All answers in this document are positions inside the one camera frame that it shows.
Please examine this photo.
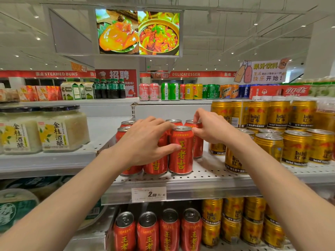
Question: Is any red herbal tea can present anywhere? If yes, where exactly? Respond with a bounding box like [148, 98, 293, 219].
[137, 212, 159, 251]
[160, 208, 180, 251]
[168, 125, 194, 176]
[113, 212, 136, 251]
[184, 120, 204, 159]
[181, 208, 203, 251]

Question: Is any yellow drink can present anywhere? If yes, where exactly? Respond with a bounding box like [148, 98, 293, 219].
[184, 83, 195, 100]
[194, 83, 204, 100]

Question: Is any white bottom metal shelf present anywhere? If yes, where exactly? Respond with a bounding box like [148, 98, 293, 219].
[64, 205, 297, 251]

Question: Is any person's left forearm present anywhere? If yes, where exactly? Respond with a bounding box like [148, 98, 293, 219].
[0, 147, 131, 251]

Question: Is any dark lidded plastic tub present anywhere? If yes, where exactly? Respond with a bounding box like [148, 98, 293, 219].
[0, 176, 63, 199]

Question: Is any pink drink can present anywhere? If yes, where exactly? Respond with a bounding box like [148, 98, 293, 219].
[139, 83, 150, 101]
[149, 83, 161, 101]

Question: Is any person's right hand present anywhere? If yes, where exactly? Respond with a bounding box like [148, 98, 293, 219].
[192, 108, 243, 147]

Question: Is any white price tag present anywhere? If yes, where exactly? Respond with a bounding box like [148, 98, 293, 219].
[131, 187, 167, 203]

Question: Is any white perforated metal shelf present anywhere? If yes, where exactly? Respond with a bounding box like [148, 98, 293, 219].
[102, 144, 335, 206]

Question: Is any beige snack packet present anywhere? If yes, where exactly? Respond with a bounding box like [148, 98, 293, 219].
[0, 88, 20, 103]

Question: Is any hanging cardboard drinks sign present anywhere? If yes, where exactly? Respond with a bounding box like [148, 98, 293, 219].
[234, 58, 289, 85]

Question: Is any long red wall banner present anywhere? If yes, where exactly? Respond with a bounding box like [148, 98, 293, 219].
[139, 71, 237, 78]
[0, 70, 96, 78]

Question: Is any small orange hanging sign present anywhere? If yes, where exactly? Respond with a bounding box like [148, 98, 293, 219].
[70, 62, 88, 73]

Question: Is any red poster with chef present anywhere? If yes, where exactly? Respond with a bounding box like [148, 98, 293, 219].
[95, 69, 139, 98]

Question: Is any hanging food display screen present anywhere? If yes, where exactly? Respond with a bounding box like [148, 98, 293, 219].
[95, 8, 181, 57]

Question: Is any green label plastic tub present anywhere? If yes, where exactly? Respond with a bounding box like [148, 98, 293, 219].
[78, 198, 108, 231]
[0, 188, 40, 234]

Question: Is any light green drink can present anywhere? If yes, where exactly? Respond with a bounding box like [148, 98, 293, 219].
[160, 82, 171, 101]
[170, 83, 181, 101]

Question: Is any stack of gold energy cans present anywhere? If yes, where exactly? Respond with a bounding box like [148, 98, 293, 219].
[209, 99, 335, 175]
[201, 196, 286, 249]

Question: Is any person's left hand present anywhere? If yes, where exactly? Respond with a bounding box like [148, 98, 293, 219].
[113, 116, 182, 169]

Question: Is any white rice jar black lid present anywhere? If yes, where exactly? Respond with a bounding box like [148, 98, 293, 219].
[0, 106, 43, 155]
[37, 105, 91, 152]

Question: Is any row of dark glass bottles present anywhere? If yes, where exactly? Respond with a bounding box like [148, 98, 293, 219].
[93, 78, 126, 99]

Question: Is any person's right forearm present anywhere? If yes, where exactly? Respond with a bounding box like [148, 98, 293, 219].
[225, 133, 335, 251]

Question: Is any long white metal shelf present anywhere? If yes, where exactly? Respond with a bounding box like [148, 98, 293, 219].
[0, 98, 262, 118]

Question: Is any red cardboard drinks case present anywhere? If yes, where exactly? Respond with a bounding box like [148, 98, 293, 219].
[249, 85, 311, 100]

